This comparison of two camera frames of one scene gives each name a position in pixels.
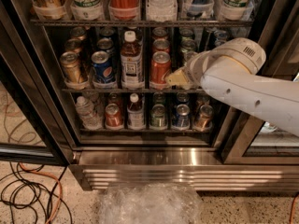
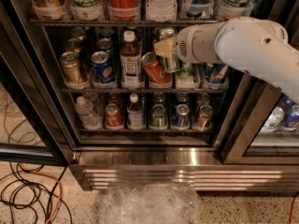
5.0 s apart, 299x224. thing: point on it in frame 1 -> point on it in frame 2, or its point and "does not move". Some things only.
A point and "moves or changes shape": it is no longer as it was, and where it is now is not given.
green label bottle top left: x=86 y=1 does not move
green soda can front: x=188 y=53 moves or changes shape
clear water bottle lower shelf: x=89 y=118 does not move
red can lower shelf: x=113 y=117 does not move
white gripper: x=193 y=73 -> x=184 y=48
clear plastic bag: x=146 y=203 does not move
